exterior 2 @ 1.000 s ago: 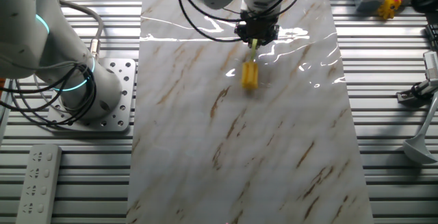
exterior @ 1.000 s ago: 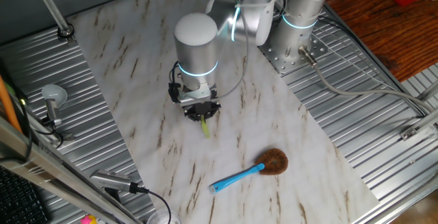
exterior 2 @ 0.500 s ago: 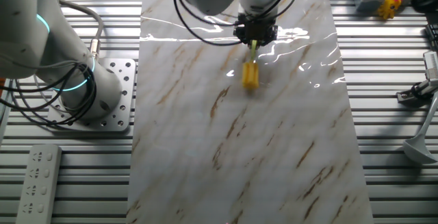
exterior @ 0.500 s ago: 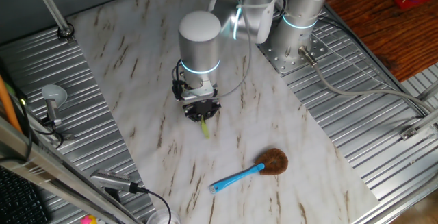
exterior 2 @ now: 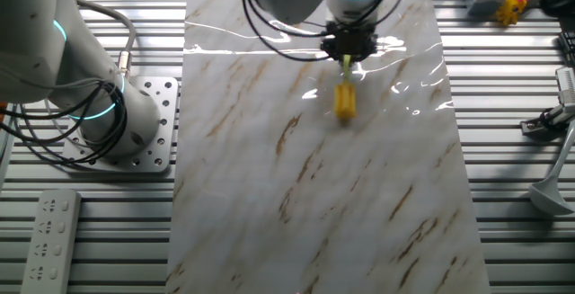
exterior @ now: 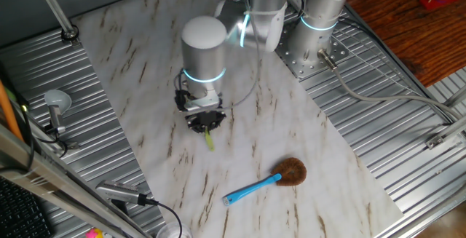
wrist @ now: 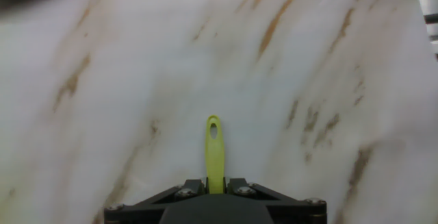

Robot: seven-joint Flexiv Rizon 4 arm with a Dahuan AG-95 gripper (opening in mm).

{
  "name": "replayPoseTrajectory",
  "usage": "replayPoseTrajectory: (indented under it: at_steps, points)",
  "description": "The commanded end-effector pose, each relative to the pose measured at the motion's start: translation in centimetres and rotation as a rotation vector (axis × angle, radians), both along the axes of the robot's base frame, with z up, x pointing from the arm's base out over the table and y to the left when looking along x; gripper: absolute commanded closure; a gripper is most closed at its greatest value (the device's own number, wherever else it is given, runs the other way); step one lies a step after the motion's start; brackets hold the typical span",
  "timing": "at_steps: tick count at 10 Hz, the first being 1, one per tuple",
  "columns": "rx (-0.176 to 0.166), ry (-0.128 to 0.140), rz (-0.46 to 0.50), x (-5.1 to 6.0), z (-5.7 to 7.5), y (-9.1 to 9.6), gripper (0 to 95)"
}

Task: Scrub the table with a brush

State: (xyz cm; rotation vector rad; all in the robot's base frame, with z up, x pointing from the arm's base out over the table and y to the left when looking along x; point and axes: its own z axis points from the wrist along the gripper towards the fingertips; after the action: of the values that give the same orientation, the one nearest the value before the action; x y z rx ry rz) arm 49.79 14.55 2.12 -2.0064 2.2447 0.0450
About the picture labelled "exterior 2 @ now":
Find yellow sponge brush green handle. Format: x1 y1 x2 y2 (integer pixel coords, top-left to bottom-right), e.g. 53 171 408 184
332 53 358 123

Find thick grey robot cable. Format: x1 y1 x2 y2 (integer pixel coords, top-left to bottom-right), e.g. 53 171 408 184
75 0 137 79

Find grey ladle shaped stand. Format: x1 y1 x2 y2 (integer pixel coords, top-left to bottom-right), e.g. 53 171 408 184
528 120 575 218

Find black keyboard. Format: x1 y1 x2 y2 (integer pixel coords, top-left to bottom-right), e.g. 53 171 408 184
558 31 575 67

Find pink yellow toy figure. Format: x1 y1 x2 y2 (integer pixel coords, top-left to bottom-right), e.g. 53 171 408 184
495 0 530 27

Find black cable bundle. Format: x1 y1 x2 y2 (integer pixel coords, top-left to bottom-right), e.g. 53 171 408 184
0 80 128 167

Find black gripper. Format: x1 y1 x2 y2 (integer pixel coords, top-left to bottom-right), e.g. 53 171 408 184
319 20 379 65

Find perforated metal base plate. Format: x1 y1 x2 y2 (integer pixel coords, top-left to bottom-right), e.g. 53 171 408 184
62 76 180 174

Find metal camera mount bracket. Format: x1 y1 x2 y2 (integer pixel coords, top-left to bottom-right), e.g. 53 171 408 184
519 103 575 138

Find black computer mouse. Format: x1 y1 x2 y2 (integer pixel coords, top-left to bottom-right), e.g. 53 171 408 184
538 0 575 19

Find white marble pattern mat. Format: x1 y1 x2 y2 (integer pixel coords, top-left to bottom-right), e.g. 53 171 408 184
164 0 491 294

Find white power strip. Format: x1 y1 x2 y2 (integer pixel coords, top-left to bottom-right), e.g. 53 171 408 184
20 189 83 294

